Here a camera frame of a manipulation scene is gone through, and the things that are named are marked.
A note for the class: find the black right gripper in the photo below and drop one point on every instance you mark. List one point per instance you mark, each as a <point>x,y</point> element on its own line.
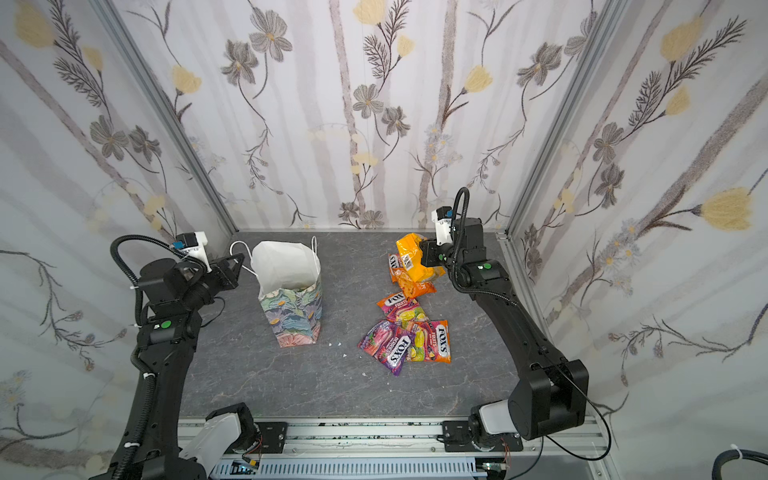
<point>432,252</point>

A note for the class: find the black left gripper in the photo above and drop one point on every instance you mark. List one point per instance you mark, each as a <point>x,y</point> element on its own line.
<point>228,275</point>

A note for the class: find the yellow mango gummy bag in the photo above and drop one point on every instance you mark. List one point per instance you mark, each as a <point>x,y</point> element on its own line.
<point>411,255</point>

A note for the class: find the orange corn chips bag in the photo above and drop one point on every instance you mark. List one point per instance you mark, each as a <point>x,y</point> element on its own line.
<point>410,288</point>

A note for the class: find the floral white paper bag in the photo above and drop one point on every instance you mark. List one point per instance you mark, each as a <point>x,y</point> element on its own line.
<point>290,290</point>

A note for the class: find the orange Fox's candy bag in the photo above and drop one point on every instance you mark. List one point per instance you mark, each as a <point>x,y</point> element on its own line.
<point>431,342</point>

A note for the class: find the purple Fox's candy bag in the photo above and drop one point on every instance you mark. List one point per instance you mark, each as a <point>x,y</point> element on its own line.
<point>389,344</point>

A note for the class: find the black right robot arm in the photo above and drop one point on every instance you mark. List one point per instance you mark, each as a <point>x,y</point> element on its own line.
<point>551,393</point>

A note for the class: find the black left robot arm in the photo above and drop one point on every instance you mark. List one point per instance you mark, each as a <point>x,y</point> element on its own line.
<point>170,293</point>

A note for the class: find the red Fox's candy bag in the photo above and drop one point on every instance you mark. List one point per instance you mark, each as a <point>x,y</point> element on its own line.
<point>395,266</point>

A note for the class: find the pink-yellow Fox's candy bag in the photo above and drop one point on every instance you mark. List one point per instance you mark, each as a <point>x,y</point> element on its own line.
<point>402,311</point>

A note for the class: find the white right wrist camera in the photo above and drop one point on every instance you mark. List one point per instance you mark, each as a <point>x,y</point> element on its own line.
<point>442,219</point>

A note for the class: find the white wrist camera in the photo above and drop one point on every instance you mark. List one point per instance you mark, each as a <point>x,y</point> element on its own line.
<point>193,245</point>
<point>442,219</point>

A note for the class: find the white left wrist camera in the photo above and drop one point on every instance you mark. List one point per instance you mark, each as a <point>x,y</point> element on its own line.
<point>193,245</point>

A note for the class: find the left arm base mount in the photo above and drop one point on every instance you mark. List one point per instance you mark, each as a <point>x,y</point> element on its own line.
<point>233,430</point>

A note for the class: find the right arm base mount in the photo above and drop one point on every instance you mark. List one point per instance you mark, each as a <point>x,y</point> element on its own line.
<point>489,428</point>

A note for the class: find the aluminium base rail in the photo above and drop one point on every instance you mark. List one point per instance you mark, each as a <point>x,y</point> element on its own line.
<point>341,440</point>

